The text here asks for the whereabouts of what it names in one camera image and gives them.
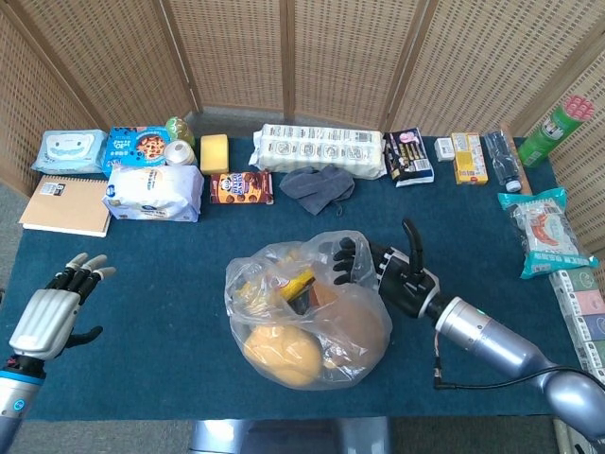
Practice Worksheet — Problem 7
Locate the rattan folding screen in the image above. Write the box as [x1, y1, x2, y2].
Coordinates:
[0, 0, 605, 266]

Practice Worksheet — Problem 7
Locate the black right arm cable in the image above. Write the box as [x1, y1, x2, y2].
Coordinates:
[432, 357, 605, 393]

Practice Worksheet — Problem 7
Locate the yellow sponge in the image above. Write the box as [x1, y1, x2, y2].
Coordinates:
[199, 133, 232, 176]

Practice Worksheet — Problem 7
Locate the blue cookie box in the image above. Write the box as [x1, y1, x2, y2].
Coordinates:
[101, 125, 169, 179]

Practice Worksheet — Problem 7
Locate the black hand connector cable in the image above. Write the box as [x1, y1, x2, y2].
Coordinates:
[401, 218, 429, 283]

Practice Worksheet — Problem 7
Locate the yellow red snack box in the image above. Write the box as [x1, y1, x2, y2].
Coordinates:
[278, 269, 318, 299]

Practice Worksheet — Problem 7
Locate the dark plastic bottle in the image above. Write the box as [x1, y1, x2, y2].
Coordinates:
[482, 130, 524, 193]

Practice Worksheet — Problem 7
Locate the strip of pastel boxes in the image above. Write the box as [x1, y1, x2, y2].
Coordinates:
[548, 267, 605, 384]

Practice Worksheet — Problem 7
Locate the teal snack packet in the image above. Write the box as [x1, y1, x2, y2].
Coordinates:
[496, 187, 600, 280]

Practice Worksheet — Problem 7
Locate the brown spiral notebook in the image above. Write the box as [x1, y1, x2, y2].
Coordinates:
[18, 174, 112, 238]

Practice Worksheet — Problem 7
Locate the white tape roll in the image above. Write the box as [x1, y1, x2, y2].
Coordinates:
[164, 139, 198, 166]

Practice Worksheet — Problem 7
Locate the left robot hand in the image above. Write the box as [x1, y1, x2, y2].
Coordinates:
[8, 253, 117, 363]

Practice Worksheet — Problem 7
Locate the long white paper pack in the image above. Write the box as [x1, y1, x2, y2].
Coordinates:
[249, 123, 387, 181]

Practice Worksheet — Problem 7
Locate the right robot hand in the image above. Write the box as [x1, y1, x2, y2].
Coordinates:
[332, 237, 441, 319]

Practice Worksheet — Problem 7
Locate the white blue tissue pack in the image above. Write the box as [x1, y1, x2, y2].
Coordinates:
[102, 164, 205, 223]

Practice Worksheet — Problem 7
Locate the green netted bottle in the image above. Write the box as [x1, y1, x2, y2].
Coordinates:
[164, 116, 196, 148]

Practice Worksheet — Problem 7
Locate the green canister pink lid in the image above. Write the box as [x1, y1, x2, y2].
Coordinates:
[517, 94, 596, 169]

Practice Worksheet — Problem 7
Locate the small white box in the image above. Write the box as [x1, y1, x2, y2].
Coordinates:
[433, 136, 456, 163]

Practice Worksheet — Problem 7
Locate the brown bread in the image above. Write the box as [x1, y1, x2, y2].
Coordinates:
[311, 295, 387, 365]

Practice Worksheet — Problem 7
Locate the grey cloth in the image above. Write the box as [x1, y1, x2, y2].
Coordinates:
[278, 164, 356, 217]

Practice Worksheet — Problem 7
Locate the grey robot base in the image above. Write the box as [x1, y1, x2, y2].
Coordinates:
[188, 416, 393, 454]

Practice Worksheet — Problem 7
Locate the yellow cardboard box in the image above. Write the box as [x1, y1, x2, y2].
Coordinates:
[451, 131, 490, 185]

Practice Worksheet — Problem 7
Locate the clear plastic shopping bag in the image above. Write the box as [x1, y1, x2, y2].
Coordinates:
[224, 230, 393, 392]

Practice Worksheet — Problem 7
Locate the brown panda cookie box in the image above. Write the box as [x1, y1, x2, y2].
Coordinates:
[209, 170, 275, 206]

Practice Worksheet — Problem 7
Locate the yellow round bread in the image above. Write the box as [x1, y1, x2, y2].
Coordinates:
[243, 323, 322, 387]

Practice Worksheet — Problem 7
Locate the light blue wet wipes pack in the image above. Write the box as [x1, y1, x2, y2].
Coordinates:
[30, 130, 109, 175]

